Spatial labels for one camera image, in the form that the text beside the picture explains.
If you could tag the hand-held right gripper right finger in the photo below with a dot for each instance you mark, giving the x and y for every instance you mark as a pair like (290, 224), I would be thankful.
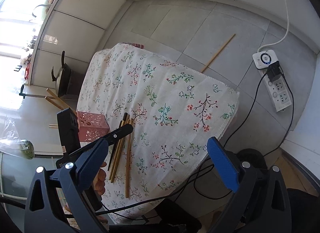
(222, 163)

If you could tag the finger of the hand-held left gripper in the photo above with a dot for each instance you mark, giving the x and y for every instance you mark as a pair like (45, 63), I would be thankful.
(115, 136)

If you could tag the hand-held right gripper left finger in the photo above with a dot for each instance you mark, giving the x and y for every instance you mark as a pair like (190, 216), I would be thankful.
(93, 163)

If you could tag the black chopstick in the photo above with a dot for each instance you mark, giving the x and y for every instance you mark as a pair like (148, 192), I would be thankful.
(126, 120)
(121, 123)

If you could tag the pink perforated utensil holder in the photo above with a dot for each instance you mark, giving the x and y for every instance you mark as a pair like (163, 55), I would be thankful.
(92, 123)

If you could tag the pile of bamboo chopsticks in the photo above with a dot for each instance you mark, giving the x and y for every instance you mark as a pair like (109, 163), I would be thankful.
(128, 160)

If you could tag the person's left hand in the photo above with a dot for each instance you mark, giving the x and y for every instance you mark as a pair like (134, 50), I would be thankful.
(100, 180)

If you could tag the plastic bag with greens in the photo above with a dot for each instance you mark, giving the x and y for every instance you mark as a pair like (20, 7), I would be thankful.
(26, 148)

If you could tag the black bin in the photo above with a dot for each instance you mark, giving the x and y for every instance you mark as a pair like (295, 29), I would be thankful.
(75, 82)

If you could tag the black wok with lid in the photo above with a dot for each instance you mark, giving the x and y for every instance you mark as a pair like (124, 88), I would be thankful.
(62, 77)

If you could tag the black trousers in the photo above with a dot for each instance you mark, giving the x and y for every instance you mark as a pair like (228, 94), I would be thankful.
(175, 213)

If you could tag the floral tablecloth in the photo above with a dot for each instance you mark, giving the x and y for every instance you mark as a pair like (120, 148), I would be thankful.
(175, 98)

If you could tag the red plastic basket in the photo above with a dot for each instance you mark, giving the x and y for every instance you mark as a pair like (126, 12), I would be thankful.
(28, 71)

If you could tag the white power strip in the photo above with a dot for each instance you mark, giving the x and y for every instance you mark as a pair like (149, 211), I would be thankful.
(277, 90)

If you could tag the red checked cloth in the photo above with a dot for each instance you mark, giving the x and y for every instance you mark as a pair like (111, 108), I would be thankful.
(137, 45)

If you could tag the white appliance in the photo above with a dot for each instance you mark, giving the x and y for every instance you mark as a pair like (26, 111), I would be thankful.
(308, 128)

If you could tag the black plug adapter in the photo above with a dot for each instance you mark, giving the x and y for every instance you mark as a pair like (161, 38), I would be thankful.
(273, 71)

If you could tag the kitchen window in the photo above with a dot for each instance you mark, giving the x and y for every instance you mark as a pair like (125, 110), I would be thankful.
(15, 22)

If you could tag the white cabinet with doors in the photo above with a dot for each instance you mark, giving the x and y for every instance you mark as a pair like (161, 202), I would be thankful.
(75, 5)

